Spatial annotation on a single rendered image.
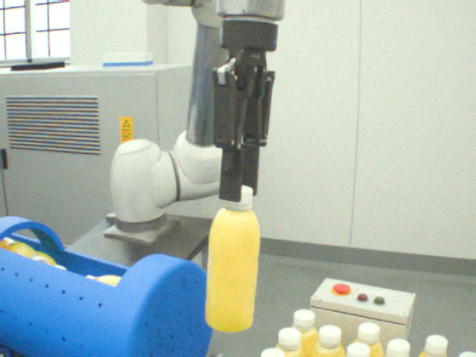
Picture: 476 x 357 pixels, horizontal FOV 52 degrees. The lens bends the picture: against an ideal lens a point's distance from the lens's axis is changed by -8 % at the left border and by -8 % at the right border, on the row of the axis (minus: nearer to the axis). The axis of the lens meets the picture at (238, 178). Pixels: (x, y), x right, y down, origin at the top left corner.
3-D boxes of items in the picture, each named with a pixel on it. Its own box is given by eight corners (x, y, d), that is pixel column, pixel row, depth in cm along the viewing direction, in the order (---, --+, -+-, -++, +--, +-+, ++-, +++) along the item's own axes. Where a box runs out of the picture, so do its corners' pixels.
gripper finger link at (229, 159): (238, 136, 67) (226, 137, 64) (235, 174, 68) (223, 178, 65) (228, 134, 68) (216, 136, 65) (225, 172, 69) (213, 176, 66)
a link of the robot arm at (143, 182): (110, 207, 160) (101, 139, 153) (165, 197, 167) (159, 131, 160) (119, 227, 146) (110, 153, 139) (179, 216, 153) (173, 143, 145)
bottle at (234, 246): (259, 330, 73) (270, 207, 69) (212, 335, 71) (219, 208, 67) (243, 308, 80) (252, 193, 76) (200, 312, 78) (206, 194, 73)
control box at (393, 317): (322, 316, 113) (325, 276, 110) (409, 333, 104) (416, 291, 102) (307, 338, 105) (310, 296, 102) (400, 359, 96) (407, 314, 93)
